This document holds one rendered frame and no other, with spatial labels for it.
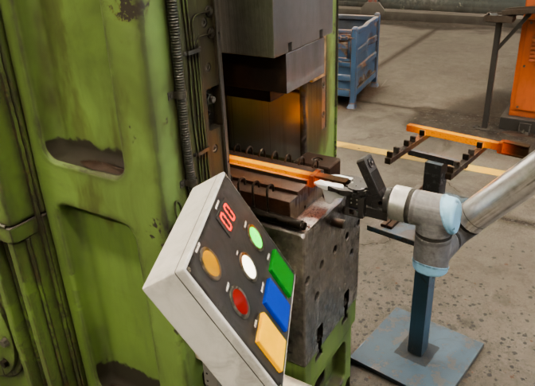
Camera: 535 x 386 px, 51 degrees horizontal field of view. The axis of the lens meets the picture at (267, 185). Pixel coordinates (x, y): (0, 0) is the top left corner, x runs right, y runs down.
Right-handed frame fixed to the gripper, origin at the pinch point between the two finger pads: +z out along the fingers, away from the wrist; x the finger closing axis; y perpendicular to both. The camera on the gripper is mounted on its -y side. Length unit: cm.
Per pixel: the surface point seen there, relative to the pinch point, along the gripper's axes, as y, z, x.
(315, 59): -31.8, 2.9, 2.4
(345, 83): 78, 140, 332
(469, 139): 8, -24, 65
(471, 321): 100, -31, 87
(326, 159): 2.0, 6.4, 16.5
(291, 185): 1.1, 6.4, -5.1
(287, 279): 0.5, -14.3, -44.0
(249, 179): 1.0, 18.5, -7.4
